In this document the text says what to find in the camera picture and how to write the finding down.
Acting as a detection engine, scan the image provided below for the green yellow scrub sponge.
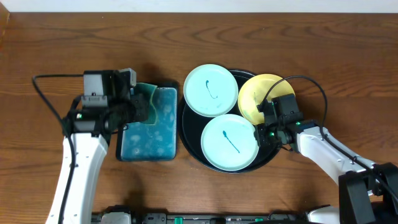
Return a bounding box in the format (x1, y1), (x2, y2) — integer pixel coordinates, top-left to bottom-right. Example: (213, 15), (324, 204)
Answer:
(134, 83), (158, 125)

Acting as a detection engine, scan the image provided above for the mint plate bottom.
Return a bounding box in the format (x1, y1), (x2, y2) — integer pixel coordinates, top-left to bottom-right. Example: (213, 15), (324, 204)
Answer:
(200, 114), (259, 172)

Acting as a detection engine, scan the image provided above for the mint plate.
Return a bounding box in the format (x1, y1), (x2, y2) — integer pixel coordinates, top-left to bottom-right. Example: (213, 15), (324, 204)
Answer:
(183, 64), (238, 118)
(200, 114), (259, 172)

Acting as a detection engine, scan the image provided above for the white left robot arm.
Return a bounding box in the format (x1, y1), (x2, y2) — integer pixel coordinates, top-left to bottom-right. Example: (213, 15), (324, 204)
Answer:
(46, 68), (149, 223)

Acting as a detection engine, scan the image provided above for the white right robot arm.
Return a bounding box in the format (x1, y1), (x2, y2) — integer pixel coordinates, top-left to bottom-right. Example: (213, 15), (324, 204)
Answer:
(256, 108), (397, 223)

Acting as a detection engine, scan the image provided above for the yellow plate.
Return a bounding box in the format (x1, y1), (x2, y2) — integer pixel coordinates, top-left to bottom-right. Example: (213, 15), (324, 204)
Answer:
(238, 74), (282, 125)

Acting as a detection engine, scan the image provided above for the black tub of soapy water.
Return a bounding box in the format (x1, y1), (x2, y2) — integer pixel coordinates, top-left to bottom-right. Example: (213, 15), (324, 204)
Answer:
(116, 82), (178, 162)

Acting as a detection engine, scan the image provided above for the mint plate top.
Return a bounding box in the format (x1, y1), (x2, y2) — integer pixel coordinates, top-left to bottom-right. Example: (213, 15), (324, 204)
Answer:
(183, 64), (238, 118)

